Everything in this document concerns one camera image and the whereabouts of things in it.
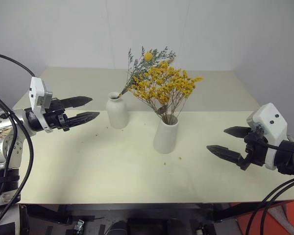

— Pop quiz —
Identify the dark rounded shape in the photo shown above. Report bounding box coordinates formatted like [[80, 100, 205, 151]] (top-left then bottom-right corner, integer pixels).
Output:
[[104, 219, 139, 235]]

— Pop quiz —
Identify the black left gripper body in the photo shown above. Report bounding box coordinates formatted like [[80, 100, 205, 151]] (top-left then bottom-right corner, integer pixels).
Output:
[[43, 97, 71, 132]]

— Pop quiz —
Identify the black table frame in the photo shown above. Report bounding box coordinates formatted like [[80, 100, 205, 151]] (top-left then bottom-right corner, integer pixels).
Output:
[[19, 202, 286, 225]]

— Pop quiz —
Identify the yellow dried flower bouquet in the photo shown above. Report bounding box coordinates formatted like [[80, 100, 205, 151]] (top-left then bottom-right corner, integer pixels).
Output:
[[129, 61, 204, 124]]

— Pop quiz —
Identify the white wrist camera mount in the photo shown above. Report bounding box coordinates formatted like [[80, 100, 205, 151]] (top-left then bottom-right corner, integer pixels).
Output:
[[246, 102, 289, 170], [28, 76, 54, 134]]

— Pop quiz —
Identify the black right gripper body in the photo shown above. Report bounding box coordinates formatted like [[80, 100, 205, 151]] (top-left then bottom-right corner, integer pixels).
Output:
[[239, 127, 269, 170]]

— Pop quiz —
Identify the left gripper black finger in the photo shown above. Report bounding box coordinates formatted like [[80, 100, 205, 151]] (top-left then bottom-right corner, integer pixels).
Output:
[[66, 111, 100, 128], [60, 96, 94, 109]]

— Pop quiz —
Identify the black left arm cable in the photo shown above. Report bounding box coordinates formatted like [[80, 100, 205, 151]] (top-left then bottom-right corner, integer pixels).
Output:
[[0, 88, 34, 233]]

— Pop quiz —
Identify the black hanging cable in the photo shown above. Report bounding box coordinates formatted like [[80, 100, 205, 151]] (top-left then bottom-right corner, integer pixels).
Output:
[[261, 179, 294, 235], [245, 177, 294, 235]]

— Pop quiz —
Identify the white bottle-shaped vase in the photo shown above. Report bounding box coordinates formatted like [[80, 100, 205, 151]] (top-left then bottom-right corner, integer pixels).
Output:
[[106, 92, 129, 129]]

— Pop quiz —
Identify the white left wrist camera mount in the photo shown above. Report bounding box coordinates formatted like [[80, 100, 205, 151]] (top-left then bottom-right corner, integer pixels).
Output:
[[28, 76, 54, 134]]

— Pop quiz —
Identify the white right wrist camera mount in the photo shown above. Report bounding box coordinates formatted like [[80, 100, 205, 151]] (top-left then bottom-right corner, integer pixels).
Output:
[[246, 102, 289, 170]]

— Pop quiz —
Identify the white tapered vase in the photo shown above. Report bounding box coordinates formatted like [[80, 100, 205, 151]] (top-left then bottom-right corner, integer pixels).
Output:
[[153, 114, 179, 154]]

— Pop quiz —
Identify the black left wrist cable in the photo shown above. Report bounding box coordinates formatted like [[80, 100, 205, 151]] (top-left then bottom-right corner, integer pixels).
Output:
[[0, 52, 36, 77]]

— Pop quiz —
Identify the orange floor panel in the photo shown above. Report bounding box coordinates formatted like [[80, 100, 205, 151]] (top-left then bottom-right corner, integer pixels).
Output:
[[234, 199, 294, 235]]

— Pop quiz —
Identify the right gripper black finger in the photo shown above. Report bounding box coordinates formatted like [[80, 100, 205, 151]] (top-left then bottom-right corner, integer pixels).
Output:
[[206, 144, 244, 166], [223, 126, 252, 139]]

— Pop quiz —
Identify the small silver metal fitting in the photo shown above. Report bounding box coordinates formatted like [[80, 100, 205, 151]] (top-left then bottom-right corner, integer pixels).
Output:
[[74, 219, 86, 231]]

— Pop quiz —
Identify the green sprig bouquet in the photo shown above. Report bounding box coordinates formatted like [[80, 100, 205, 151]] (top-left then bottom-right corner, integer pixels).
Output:
[[117, 45, 177, 100]]

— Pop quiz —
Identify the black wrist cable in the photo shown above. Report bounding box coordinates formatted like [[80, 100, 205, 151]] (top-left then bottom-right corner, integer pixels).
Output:
[[266, 143, 294, 155], [0, 52, 36, 77]]

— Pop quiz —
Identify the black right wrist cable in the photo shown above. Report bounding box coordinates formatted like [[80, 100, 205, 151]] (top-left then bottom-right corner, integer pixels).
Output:
[[266, 143, 294, 155]]

